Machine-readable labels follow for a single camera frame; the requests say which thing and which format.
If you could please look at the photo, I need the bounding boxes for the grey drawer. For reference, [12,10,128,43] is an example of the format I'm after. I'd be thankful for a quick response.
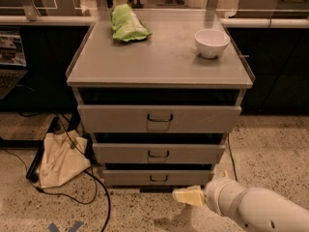
[93,143,225,163]
[78,104,241,133]
[102,170,214,187]

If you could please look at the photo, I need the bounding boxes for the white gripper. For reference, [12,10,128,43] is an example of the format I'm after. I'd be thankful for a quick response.
[172,171,245,217]

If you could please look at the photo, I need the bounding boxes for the cream tote bag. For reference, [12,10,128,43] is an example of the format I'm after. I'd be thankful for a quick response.
[39,130,91,189]

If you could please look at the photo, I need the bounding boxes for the grey top drawer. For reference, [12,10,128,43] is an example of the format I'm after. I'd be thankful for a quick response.
[78,104,241,133]

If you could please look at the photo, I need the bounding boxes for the laptop computer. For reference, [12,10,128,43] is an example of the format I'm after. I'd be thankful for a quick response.
[0,26,29,100]

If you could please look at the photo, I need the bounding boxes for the grey drawer cabinet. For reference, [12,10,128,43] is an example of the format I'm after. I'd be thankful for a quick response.
[67,9,254,178]

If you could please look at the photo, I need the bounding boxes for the white ceramic bowl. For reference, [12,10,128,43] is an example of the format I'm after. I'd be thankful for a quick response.
[194,29,231,58]

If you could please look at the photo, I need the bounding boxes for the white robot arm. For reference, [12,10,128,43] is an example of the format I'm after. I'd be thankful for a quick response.
[172,174,309,232]

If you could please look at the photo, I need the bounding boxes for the white horizontal rail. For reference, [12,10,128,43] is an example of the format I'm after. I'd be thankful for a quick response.
[0,15,309,29]

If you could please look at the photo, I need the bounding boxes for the green chip bag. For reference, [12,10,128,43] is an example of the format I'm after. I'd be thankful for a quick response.
[110,4,152,43]

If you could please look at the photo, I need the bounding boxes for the grey bottom drawer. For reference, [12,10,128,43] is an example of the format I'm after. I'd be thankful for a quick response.
[102,170,214,187]

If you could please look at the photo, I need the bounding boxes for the grey middle drawer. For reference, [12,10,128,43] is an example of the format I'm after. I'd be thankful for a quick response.
[93,143,225,163]

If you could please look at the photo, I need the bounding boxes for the black floor cable right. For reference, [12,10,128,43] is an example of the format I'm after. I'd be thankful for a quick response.
[226,132,239,182]

